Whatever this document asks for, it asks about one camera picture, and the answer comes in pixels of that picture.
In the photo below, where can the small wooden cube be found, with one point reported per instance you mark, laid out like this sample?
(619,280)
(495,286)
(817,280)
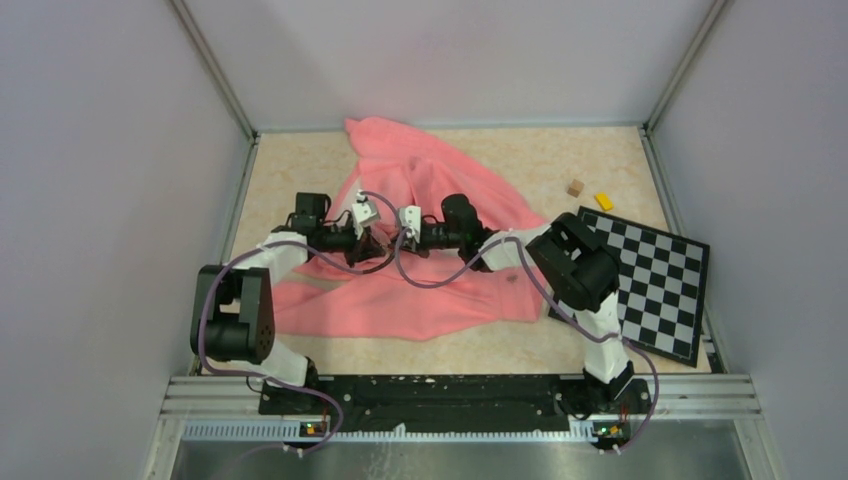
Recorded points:
(575,188)

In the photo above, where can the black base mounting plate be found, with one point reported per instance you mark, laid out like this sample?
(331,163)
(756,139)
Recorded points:
(448,403)

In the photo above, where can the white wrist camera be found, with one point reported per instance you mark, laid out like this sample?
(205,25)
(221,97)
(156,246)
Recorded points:
(364,213)
(411,221)

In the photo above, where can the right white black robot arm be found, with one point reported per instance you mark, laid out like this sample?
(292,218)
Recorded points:
(569,264)

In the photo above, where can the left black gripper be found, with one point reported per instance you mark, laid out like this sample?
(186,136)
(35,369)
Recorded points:
(366,248)

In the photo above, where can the aluminium front rail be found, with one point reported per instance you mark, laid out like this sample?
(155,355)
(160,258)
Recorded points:
(226,408)

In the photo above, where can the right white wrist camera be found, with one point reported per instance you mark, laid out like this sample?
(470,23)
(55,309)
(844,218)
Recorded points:
(411,221)

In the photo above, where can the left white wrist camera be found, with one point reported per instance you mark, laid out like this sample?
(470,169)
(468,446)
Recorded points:
(364,213)

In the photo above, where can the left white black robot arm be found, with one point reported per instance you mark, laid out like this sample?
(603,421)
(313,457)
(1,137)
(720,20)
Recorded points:
(233,326)

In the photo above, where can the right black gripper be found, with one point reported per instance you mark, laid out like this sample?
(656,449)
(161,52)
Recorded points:
(413,245)

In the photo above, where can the black white checkerboard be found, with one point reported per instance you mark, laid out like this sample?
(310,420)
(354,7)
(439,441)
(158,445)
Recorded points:
(663,279)

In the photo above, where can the pink zip-up jacket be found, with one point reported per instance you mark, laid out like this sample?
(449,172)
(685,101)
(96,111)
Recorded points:
(411,167)

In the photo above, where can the small yellow block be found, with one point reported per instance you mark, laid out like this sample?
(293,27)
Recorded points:
(604,202)

